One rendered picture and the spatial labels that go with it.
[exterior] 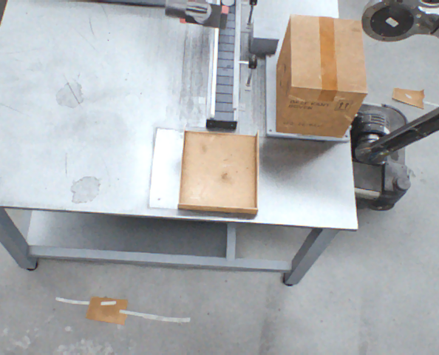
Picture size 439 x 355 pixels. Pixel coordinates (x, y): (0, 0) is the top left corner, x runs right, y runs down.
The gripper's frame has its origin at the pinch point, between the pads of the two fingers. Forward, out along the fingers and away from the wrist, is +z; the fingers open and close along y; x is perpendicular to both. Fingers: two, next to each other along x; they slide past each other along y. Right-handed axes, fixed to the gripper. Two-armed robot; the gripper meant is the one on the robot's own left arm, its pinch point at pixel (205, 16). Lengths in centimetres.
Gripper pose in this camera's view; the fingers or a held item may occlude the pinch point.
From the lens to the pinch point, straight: 172.9
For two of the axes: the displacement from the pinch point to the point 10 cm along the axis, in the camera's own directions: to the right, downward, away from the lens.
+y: -9.9, -1.6, 0.1
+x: -1.5, 9.7, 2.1
